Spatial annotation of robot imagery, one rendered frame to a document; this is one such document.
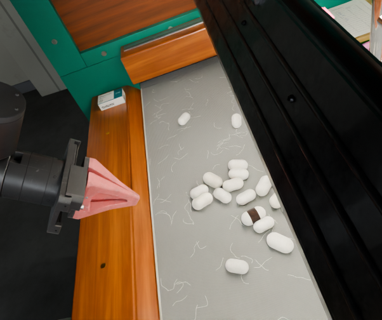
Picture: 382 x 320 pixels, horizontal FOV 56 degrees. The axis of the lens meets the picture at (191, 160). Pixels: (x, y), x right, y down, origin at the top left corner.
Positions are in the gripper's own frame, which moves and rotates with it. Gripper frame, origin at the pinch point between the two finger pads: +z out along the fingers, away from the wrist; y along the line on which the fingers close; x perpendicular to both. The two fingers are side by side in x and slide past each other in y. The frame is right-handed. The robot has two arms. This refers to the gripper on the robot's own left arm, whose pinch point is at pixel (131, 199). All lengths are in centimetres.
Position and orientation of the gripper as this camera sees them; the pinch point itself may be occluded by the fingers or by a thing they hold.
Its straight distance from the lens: 47.1
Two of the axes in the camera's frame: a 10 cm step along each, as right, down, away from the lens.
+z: 8.9, 2.5, 3.8
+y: -1.2, -6.8, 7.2
